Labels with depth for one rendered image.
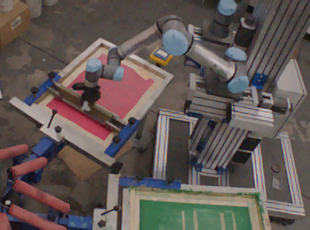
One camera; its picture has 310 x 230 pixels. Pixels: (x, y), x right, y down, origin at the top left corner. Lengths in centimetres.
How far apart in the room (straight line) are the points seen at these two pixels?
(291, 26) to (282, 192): 157
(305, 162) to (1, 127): 287
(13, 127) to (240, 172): 197
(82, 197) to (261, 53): 170
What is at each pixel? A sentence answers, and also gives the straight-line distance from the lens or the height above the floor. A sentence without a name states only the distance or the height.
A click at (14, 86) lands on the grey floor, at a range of 373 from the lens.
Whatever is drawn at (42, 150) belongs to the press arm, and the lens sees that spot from 199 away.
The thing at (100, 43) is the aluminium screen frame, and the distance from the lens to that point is 268.
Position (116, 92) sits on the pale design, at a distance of 241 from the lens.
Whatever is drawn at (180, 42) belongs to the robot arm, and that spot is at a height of 162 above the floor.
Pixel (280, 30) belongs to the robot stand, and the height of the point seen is 161.
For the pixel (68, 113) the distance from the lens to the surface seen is 226.
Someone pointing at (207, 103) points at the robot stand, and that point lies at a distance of 226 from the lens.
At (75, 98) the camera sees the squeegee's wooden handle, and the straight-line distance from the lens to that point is 221.
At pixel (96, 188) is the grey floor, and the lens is 308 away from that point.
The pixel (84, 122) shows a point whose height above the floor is 95.
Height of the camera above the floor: 268
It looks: 46 degrees down
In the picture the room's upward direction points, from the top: 10 degrees clockwise
